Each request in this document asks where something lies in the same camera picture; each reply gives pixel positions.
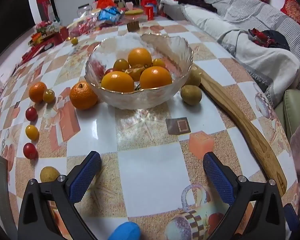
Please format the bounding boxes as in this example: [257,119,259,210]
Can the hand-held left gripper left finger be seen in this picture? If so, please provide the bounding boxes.
[17,151,102,240]

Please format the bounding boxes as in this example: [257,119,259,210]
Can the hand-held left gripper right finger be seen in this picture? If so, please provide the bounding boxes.
[203,151,287,240]

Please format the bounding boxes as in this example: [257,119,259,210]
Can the flower bouquet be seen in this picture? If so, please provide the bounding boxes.
[36,21,53,33]

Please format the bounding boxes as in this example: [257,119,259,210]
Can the blue rounded object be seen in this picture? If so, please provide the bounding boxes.
[107,221,141,240]

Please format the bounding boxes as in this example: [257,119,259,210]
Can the bagged red packets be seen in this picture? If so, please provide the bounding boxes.
[68,15,103,37]

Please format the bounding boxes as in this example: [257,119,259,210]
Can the green leather seat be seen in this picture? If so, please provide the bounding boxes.
[274,89,300,143]

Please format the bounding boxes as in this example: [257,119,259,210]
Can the orange husked fruit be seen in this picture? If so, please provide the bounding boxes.
[125,64,146,82]

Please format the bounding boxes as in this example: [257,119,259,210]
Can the long wooden stick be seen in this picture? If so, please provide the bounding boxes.
[141,33,288,197]

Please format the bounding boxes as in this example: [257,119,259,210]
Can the red gift box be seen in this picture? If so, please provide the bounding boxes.
[41,27,69,47]

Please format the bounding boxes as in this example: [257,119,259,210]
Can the dark clothes pile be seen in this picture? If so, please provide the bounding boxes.
[248,28,290,52]

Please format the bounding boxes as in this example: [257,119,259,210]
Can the small orange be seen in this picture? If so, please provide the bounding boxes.
[28,82,48,103]

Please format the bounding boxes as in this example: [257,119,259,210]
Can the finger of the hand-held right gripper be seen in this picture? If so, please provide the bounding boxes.
[284,204,300,233]

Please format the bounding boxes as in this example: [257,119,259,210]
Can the red plastic bag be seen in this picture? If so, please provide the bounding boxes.
[96,0,115,9]

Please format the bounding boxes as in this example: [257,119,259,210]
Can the white refrigerator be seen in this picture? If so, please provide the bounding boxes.
[47,0,95,27]

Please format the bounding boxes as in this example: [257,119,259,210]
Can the black television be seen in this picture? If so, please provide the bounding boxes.
[0,0,35,63]

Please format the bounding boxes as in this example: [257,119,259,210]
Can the grey striped sofa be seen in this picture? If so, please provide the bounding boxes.
[160,0,300,108]

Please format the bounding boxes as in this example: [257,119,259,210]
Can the clear glass bowl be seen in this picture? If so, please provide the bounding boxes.
[84,33,193,110]

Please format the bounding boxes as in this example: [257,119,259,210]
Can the blue snack bags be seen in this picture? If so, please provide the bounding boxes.
[97,7,125,22]

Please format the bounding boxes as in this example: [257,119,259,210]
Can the checkered printed tablecloth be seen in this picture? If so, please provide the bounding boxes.
[0,19,299,240]

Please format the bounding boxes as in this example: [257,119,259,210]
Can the red patterned cushion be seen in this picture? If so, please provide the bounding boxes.
[280,0,300,30]

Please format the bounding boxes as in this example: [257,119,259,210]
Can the greenish yellow cherry tomato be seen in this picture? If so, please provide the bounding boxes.
[43,89,56,104]

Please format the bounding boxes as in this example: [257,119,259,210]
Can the large tangerine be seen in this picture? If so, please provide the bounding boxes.
[69,81,98,110]

